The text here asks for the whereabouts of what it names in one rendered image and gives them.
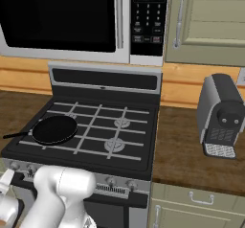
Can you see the green wall cupboard door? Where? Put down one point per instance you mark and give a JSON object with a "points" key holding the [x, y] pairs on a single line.
{"points": [[217, 21]]}

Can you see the silver stove knob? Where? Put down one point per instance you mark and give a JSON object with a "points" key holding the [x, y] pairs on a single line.
{"points": [[31, 168], [131, 184], [14, 165], [111, 181]]}

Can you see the black and silver stove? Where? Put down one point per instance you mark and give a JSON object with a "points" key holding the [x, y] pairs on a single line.
{"points": [[105, 129]]}

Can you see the black microwave door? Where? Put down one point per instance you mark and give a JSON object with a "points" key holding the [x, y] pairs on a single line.
{"points": [[60, 14]]}

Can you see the green base cupboard door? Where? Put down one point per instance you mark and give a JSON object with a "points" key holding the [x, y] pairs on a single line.
{"points": [[197, 217]]}

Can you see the green drawer front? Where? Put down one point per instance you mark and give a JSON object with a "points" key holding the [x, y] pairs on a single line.
{"points": [[172, 195]]}

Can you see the silver microwave oven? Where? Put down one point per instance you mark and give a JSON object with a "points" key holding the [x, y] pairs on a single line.
{"points": [[146, 21]]}

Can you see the black frying pan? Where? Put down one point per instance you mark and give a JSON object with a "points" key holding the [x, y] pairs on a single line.
{"points": [[55, 129]]}

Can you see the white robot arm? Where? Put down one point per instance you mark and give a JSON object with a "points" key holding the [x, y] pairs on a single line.
{"points": [[60, 187]]}

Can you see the white wall socket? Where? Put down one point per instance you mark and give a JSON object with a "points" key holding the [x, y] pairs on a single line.
{"points": [[241, 77]]}

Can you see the grey and black coffee machine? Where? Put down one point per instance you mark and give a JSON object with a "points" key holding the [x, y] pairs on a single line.
{"points": [[220, 117]]}

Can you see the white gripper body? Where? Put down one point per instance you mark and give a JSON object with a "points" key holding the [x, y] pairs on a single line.
{"points": [[6, 180]]}

